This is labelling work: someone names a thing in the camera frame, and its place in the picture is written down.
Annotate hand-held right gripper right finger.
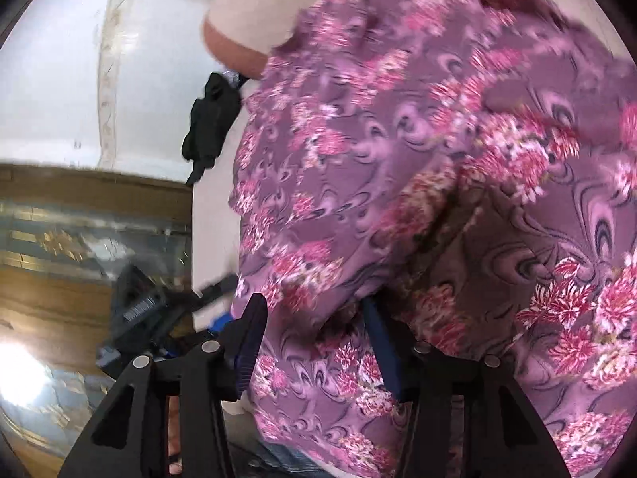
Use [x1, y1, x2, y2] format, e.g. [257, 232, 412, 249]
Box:
[362, 299, 573, 478]

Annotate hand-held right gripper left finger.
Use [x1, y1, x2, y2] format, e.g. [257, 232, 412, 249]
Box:
[57, 293, 270, 478]

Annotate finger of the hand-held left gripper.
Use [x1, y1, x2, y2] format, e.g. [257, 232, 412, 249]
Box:
[191, 273, 240, 310]
[196, 311, 234, 344]

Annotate purple floral garment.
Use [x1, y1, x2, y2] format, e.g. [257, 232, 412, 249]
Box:
[229, 0, 637, 478]

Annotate black cloth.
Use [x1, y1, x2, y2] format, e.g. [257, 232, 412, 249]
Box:
[180, 72, 244, 185]

